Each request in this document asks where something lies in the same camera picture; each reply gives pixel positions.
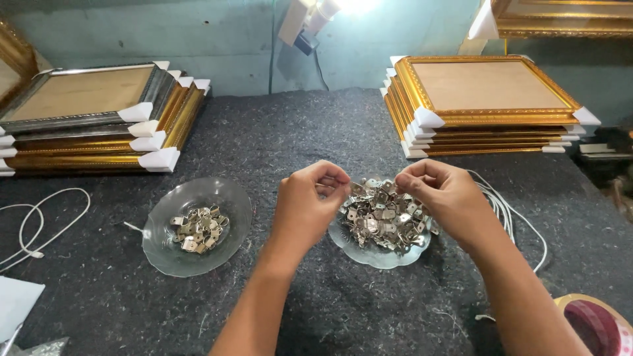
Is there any person's left hand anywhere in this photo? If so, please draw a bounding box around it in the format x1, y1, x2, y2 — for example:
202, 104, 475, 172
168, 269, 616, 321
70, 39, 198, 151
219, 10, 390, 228
270, 159, 352, 257

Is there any person's right hand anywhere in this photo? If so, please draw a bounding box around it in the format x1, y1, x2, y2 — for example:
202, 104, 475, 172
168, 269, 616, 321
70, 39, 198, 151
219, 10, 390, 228
394, 158, 496, 249

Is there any large pile of metal hangers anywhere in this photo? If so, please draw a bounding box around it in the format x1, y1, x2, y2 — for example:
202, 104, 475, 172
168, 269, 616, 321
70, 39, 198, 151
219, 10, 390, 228
338, 177, 440, 252

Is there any grey felt mat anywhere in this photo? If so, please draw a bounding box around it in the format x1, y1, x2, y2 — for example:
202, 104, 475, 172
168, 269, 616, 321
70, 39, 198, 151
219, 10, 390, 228
0, 87, 633, 356

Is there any glass dish with scalloped rim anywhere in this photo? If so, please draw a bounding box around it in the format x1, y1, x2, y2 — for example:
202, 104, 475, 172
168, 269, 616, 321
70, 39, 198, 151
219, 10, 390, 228
328, 175, 436, 270

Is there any small pile of metal hangers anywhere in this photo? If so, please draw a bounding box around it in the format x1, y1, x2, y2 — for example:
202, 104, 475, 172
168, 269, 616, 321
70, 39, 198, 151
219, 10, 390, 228
169, 205, 230, 255

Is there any stack of gold picture frames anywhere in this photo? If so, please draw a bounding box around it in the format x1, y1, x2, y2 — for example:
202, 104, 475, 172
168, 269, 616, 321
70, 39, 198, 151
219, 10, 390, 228
379, 54, 602, 160

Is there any round clear glass dish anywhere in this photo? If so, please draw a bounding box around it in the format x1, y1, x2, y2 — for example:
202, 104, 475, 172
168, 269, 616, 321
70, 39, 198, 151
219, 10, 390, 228
142, 177, 253, 278

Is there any heap of dark items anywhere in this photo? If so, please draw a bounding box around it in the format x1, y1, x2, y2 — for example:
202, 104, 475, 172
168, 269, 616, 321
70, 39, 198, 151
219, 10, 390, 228
573, 125, 633, 221

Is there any roll of adhesive tape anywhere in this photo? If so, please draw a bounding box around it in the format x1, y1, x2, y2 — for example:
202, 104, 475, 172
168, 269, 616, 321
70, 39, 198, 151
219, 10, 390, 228
553, 293, 633, 356

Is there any white lamp fixture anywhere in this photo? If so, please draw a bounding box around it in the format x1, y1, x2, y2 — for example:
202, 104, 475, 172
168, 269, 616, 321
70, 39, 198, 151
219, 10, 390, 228
277, 0, 379, 56

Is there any clear plastic bag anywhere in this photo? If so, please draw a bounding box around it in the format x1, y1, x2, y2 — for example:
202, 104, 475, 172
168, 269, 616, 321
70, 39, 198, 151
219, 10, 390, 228
0, 336, 70, 356

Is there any white paper sheet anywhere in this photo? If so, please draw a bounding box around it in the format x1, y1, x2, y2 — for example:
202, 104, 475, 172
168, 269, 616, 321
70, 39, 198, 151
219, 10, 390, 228
0, 275, 46, 344

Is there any bundle of white strings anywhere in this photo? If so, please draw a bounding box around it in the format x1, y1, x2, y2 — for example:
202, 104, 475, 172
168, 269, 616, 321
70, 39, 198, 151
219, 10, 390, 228
466, 169, 549, 274

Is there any black lamp cable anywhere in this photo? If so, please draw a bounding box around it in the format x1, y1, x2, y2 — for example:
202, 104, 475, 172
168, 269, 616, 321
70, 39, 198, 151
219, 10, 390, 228
313, 48, 331, 93

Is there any large ornate gold frame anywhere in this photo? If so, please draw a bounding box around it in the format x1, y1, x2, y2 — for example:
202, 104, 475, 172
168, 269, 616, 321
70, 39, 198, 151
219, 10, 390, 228
468, 0, 633, 41

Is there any gold frame with white corners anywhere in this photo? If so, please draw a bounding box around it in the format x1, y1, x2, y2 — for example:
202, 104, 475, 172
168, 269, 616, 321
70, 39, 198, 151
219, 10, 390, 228
0, 75, 195, 159
0, 78, 212, 177

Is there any dark frame with white corners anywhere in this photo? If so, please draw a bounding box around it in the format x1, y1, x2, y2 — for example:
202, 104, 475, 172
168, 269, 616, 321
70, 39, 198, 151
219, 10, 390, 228
0, 70, 184, 148

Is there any silver frame with white corners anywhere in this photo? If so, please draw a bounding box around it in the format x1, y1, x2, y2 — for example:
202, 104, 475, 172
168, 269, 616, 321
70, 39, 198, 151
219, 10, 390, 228
0, 61, 172, 135

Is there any white charging cable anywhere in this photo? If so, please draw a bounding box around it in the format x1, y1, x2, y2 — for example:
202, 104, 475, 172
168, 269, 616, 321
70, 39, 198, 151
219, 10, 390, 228
0, 187, 92, 274

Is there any leaning ornate gold frame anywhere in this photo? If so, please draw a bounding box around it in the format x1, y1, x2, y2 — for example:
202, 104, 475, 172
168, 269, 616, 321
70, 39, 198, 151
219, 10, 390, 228
0, 20, 40, 108

